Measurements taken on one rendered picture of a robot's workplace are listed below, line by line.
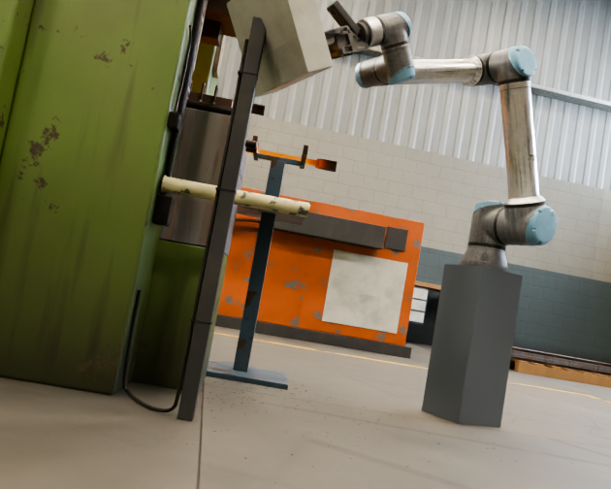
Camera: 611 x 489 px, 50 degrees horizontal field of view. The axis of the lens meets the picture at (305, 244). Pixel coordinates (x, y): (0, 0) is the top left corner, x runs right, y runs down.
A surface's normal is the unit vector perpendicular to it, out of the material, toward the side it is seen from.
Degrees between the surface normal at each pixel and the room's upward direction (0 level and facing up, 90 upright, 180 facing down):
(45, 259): 90
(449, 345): 90
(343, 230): 90
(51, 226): 90
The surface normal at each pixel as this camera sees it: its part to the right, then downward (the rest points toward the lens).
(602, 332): 0.15, -0.06
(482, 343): 0.47, 0.01
